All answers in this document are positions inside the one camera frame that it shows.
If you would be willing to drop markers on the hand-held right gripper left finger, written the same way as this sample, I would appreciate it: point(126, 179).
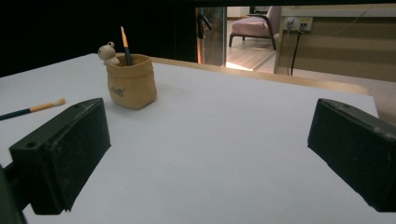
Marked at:
point(59, 161)

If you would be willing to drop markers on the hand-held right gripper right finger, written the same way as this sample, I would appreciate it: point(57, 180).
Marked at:
point(358, 155)

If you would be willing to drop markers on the tan pen holder with bear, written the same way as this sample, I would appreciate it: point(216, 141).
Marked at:
point(132, 84)

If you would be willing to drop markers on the pink armchair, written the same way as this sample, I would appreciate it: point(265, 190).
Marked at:
point(252, 26)

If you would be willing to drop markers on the glass door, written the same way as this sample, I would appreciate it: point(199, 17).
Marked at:
point(216, 37)

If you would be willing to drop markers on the white wall power outlet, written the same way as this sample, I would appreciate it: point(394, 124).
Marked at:
point(299, 23)

